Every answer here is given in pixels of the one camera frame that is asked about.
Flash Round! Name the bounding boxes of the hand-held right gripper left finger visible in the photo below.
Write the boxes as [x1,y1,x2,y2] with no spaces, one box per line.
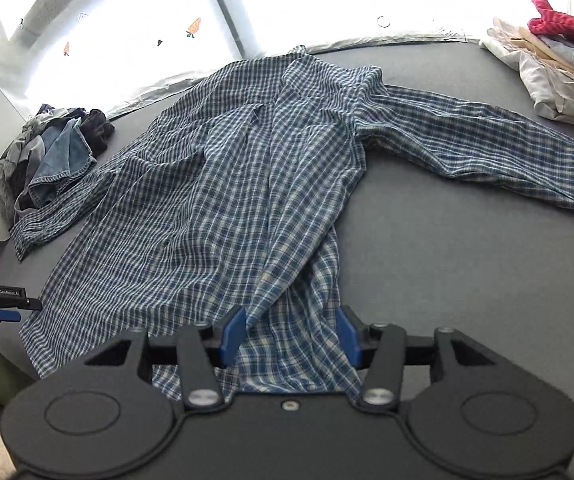
[81,305,248,409]

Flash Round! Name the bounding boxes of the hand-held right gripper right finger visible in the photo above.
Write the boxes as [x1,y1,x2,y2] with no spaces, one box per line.
[336,305,500,409]

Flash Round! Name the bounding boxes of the blue plaid shirt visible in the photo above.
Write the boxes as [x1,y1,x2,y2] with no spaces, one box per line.
[11,45,574,401]

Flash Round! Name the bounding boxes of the pale green cloth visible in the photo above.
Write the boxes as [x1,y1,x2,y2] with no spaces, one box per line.
[0,347,38,405]

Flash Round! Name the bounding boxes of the blue denim jeans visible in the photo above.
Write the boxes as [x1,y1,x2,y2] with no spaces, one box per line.
[26,119,98,207]

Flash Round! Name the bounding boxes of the black garment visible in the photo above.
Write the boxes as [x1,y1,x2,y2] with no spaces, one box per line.
[82,109,116,157]

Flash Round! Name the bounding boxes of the white printed curtain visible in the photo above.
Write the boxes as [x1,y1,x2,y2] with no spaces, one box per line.
[0,0,574,122]

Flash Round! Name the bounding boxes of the cream folded garment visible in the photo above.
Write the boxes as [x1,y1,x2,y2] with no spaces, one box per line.
[481,17,574,132]

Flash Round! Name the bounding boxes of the red knitted cloth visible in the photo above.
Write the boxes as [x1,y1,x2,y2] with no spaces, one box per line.
[527,0,574,47]

